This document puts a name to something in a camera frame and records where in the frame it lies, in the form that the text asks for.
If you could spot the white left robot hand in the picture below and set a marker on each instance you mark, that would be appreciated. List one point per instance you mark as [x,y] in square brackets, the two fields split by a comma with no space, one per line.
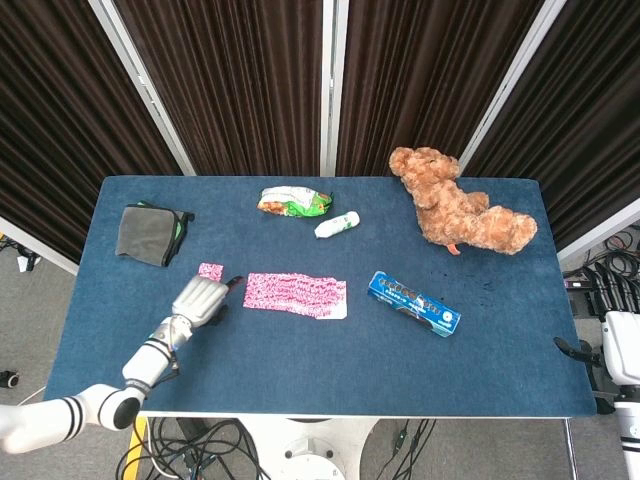
[200,300]

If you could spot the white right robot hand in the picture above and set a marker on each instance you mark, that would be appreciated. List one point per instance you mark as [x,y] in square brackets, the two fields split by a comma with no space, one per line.
[620,350]

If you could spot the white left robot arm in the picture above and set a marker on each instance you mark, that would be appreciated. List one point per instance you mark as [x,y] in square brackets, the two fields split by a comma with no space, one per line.
[115,395]

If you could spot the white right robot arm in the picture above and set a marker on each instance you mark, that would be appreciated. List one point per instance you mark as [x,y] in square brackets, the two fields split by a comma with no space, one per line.
[629,425]

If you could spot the grey folded cloth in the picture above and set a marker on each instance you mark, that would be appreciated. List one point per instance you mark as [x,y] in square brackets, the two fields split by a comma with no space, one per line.
[145,235]

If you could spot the metal table leg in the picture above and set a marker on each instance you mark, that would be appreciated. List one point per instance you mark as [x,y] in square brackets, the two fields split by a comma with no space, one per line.
[572,450]

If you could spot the blue felt table mat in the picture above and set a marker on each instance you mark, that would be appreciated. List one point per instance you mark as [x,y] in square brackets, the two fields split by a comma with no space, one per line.
[320,360]

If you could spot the green white snack bag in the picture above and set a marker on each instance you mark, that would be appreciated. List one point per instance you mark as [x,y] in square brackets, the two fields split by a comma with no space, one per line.
[292,201]

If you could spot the small white tube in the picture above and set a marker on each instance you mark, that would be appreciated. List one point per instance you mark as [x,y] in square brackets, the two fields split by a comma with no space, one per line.
[337,224]

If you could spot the white plug adapter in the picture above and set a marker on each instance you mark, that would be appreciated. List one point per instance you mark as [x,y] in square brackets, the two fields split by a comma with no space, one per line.
[23,262]

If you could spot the black caster wheel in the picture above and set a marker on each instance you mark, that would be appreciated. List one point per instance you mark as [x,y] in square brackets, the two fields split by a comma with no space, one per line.
[9,378]

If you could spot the blue cookie box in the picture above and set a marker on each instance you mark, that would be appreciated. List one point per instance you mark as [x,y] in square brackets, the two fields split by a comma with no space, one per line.
[415,302]

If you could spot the brown plush teddy bear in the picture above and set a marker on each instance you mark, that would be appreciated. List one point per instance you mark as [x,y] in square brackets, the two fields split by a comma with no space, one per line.
[460,210]

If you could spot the dark brown curtain panel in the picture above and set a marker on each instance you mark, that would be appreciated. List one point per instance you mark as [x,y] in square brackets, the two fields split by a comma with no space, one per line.
[235,85]
[60,125]
[425,85]
[580,125]

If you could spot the white partition base rail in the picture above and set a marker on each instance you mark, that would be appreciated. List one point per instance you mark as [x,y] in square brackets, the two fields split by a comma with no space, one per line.
[35,245]
[600,230]

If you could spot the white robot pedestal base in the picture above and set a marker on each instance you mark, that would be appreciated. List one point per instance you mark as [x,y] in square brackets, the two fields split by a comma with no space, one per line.
[310,447]

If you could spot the white partition frame post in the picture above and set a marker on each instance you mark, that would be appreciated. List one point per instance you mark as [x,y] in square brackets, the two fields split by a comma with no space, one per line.
[142,90]
[333,85]
[510,85]

